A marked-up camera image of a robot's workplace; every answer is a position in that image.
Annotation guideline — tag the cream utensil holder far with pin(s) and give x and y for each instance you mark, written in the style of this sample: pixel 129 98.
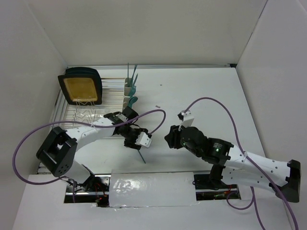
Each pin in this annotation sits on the cream utensil holder far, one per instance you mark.
pixel 127 87

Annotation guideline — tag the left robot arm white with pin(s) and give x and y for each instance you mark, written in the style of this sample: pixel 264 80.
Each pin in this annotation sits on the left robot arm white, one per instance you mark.
pixel 58 149

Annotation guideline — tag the metal wire dish rack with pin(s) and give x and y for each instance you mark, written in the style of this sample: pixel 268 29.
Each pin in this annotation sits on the metal wire dish rack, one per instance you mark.
pixel 114 99

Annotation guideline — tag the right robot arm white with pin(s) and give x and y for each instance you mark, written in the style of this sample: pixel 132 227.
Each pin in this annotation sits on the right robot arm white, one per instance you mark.
pixel 232 166

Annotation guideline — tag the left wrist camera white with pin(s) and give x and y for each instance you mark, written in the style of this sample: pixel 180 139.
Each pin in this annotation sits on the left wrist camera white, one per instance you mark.
pixel 143 140

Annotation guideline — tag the cream utensil holder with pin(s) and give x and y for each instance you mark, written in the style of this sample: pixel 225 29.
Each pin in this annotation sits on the cream utensil holder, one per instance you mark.
pixel 128 100
pixel 127 87

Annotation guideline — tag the teal plastic spoon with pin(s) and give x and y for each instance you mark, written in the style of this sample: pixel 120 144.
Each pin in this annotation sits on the teal plastic spoon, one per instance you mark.
pixel 132 100

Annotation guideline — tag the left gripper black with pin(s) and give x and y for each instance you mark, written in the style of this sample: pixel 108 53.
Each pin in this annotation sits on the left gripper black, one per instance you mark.
pixel 131 144

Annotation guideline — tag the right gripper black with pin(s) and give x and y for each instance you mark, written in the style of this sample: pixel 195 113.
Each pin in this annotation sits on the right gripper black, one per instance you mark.
pixel 171 138

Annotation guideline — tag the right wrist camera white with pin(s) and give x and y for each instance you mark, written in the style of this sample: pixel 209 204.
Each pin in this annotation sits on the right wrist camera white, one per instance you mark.
pixel 186 119

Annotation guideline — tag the cream utensil holder near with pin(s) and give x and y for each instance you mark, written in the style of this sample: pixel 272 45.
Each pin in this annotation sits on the cream utensil holder near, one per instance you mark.
pixel 128 100

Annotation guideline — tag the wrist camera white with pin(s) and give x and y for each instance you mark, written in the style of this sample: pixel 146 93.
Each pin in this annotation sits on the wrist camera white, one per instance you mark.
pixel 186 119
pixel 143 140

